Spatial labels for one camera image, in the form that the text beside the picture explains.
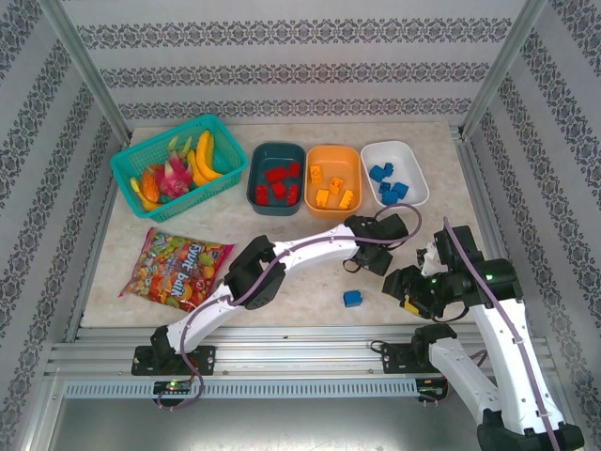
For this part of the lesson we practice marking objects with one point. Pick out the long yellow lego brick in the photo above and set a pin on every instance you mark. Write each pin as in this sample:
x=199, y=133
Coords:
x=346, y=199

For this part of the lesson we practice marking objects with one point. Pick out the small blue lego brick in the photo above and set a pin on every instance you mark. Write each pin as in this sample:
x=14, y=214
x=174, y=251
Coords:
x=384, y=186

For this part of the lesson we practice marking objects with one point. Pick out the small orange lego brick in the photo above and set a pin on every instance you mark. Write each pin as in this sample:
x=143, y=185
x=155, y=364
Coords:
x=335, y=185

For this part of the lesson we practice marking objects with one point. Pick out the long orange lego brick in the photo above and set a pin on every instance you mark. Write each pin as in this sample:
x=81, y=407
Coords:
x=316, y=174

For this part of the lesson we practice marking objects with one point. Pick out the square red lego brick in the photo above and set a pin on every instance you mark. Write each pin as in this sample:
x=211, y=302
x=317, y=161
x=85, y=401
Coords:
x=294, y=170

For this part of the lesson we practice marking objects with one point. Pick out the long red lego brick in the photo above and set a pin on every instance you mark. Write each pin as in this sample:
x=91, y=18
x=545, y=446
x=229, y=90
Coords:
x=277, y=174

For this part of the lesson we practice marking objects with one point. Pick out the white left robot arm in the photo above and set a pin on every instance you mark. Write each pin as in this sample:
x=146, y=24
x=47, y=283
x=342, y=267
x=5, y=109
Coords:
x=202, y=321

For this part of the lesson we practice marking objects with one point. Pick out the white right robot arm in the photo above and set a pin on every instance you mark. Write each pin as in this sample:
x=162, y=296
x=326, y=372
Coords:
x=493, y=338

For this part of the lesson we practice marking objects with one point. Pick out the white plastic container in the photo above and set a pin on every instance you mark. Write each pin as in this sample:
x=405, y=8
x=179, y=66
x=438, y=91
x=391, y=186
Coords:
x=408, y=160

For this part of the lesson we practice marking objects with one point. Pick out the orange plastic container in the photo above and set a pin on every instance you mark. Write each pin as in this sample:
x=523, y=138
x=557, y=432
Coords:
x=333, y=160

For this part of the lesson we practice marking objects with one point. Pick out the small circuit board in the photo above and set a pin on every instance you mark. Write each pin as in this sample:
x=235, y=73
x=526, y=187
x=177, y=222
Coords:
x=174, y=386
x=432, y=390

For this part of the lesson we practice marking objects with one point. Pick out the dark teal plastic container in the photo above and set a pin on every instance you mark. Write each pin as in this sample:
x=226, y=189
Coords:
x=274, y=155

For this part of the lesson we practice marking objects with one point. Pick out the yellow toy banana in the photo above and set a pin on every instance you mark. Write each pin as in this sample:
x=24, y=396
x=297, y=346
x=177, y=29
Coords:
x=134, y=185
x=197, y=171
x=205, y=150

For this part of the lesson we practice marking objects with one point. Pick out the pink toy dragon fruit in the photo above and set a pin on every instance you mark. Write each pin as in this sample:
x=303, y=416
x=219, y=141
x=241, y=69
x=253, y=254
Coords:
x=174, y=176

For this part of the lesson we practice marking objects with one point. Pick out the colourful fruit candy bag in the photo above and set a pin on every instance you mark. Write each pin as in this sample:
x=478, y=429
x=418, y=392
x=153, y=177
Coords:
x=164, y=268

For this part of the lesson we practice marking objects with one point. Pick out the orange toy fruit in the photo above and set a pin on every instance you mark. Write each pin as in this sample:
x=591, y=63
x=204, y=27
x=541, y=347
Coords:
x=149, y=185

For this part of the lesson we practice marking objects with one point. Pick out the teal plastic mesh basket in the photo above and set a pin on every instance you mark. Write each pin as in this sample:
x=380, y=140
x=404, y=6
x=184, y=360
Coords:
x=141, y=155

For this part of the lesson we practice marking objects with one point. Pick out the aluminium side rail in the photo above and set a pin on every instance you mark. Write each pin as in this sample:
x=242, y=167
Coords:
x=479, y=197
x=98, y=244

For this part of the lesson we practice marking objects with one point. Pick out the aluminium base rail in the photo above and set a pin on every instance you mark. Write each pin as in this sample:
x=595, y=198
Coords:
x=291, y=347

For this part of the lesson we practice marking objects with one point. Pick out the aluminium frame post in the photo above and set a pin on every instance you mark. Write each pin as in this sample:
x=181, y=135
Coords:
x=502, y=66
x=84, y=66

